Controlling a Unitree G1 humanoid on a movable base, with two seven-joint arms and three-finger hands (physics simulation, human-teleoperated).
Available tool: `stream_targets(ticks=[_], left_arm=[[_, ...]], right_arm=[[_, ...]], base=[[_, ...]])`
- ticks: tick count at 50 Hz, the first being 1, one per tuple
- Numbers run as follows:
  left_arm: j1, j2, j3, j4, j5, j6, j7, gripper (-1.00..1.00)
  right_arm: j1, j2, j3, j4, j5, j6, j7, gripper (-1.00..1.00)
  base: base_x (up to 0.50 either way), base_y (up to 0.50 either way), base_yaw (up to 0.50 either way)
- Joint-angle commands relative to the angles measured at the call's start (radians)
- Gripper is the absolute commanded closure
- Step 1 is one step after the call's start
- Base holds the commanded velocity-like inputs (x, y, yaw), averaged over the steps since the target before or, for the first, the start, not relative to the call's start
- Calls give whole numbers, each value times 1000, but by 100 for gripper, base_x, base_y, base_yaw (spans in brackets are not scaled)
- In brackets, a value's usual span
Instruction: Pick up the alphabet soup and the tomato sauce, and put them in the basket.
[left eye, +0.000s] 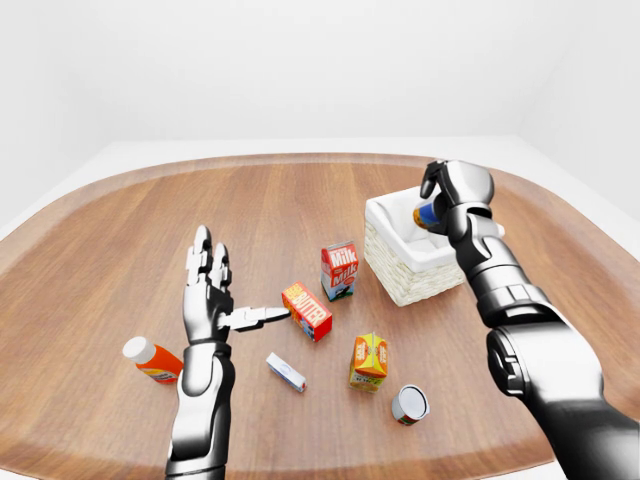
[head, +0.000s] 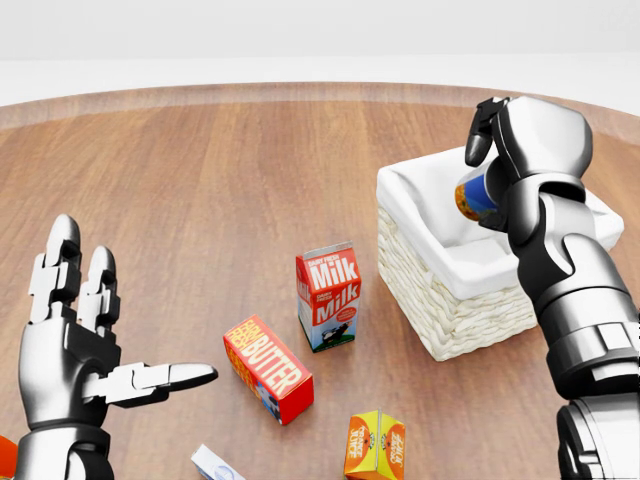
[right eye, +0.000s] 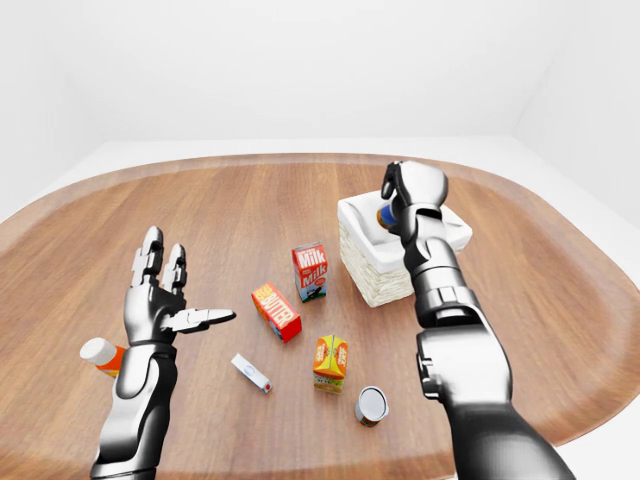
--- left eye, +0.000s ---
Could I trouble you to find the red and white milk carton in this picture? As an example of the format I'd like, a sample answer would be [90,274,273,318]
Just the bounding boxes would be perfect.
[320,240,360,303]

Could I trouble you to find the white wicker basket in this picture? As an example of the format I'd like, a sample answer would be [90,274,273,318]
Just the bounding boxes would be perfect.
[364,185,506,308]

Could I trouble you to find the orange juice carton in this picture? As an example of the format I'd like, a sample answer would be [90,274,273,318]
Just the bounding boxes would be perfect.
[348,332,389,394]

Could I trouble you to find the small white and blue box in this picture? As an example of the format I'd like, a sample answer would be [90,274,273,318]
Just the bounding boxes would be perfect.
[265,351,308,393]

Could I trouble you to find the orange bottle with white cap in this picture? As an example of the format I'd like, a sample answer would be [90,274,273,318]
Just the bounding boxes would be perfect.
[122,336,185,385]

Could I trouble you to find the blue and yellow soup can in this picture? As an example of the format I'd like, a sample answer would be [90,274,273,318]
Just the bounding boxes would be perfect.
[412,200,447,232]

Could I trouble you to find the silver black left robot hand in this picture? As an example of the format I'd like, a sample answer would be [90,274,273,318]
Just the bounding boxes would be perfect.
[182,224,292,346]

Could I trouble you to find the red and orange butter box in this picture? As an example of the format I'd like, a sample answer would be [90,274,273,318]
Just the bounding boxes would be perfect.
[281,281,334,343]

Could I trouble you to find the red and green tomato can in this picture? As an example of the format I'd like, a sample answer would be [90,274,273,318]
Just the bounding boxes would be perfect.
[391,384,431,427]

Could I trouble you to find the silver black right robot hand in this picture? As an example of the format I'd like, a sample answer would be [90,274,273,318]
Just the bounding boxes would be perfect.
[419,159,496,212]

